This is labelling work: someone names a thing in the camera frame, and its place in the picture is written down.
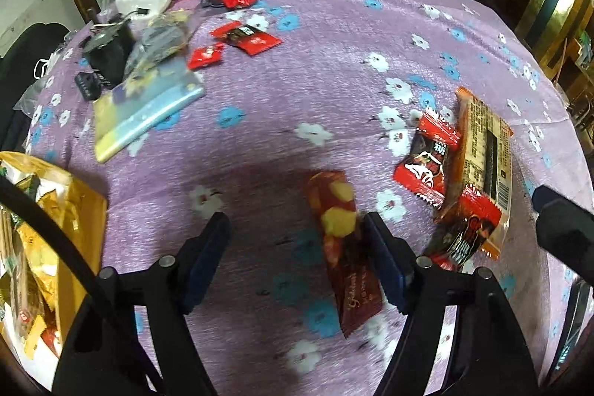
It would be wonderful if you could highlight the black electronic device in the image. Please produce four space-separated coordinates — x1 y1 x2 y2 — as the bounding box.
74 22 136 102

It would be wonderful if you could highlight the yellow snack bag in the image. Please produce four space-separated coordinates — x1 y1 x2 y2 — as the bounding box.
0 158 65 360

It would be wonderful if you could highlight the yellow cardboard box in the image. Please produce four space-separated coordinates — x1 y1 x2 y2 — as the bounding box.
0 150 109 360

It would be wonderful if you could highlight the purple floral tablecloth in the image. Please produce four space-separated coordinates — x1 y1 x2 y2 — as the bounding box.
23 0 591 392

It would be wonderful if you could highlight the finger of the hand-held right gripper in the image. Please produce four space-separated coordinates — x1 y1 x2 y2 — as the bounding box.
531 185 594 286
548 281 594 390

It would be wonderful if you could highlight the black leather sofa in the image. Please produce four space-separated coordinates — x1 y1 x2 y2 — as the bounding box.
0 22 71 156

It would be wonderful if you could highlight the dark red chocolate packet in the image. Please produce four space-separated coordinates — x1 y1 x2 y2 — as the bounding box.
303 170 386 339

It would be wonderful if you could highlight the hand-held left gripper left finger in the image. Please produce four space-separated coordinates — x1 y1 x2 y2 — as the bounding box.
51 211 232 396

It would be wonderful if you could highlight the clear crumpled wrapper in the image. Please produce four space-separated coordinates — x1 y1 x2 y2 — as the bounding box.
123 8 194 78

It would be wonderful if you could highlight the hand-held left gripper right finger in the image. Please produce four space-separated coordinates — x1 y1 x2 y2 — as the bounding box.
362 212 542 396

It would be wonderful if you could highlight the large red candy packet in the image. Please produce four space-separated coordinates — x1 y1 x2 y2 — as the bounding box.
424 183 503 272
392 105 463 209

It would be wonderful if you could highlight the black cable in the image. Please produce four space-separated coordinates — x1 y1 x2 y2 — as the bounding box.
0 177 164 393

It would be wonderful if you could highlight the long beige orange snack packet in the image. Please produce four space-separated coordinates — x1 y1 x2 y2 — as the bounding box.
435 86 515 260

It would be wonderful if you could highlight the blue yellow booklet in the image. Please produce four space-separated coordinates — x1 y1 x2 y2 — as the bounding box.
92 56 206 165

